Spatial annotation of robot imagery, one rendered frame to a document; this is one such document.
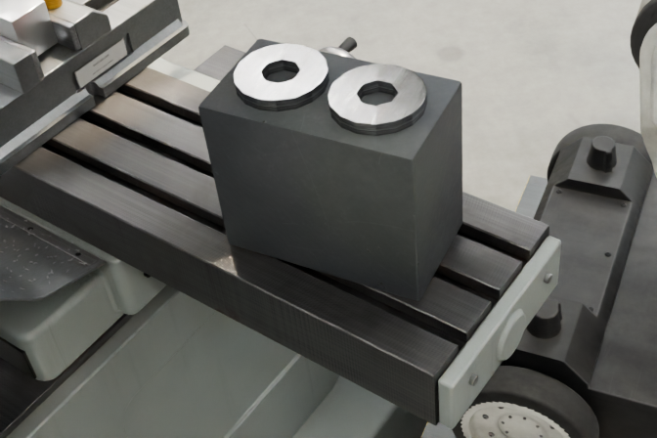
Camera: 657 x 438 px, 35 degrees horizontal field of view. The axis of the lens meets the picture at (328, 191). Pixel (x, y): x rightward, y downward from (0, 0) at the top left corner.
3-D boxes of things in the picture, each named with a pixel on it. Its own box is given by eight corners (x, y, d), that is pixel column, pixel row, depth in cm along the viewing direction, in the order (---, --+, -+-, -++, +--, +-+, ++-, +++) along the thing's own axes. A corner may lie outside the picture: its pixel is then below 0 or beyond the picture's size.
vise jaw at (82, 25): (46, 3, 136) (37, -23, 133) (112, 29, 130) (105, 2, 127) (11, 25, 132) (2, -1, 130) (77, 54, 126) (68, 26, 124)
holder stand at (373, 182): (281, 173, 117) (256, 24, 104) (463, 222, 109) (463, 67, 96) (227, 244, 110) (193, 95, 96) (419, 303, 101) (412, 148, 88)
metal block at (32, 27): (26, 28, 130) (12, -13, 126) (58, 42, 127) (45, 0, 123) (-6, 50, 128) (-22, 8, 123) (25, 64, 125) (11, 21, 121)
